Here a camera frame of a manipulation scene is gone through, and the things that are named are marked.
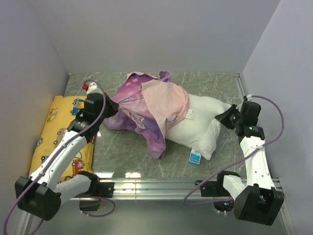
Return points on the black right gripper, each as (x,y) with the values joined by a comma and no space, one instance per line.
(224,117)

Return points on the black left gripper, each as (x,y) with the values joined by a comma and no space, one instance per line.
(113,106)

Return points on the white pillow insert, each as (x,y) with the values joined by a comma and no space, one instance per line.
(199,130)

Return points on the pink pillowcase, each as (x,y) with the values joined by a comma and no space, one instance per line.
(149,106)

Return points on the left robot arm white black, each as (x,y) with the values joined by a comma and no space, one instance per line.
(60,168)

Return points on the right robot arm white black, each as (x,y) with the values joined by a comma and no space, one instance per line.
(257,200)

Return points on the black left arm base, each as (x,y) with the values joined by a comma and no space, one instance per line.
(102,192)

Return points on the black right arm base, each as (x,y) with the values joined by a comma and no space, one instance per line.
(210,191)

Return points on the yellow cartoon car pillow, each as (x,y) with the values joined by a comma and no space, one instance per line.
(62,111)

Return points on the blue white pillow tag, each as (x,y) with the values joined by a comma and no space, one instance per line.
(195,157)

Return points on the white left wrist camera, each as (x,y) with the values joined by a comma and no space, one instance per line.
(91,88)

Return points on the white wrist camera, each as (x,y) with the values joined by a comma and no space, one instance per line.
(91,88)
(247,98)

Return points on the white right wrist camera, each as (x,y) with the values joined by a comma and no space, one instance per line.
(247,98)

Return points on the aluminium right side rail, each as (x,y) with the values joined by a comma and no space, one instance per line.
(252,142)

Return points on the aluminium rail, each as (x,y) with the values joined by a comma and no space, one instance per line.
(154,207)
(252,142)

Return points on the aluminium front rail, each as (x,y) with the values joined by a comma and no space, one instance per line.
(154,207)

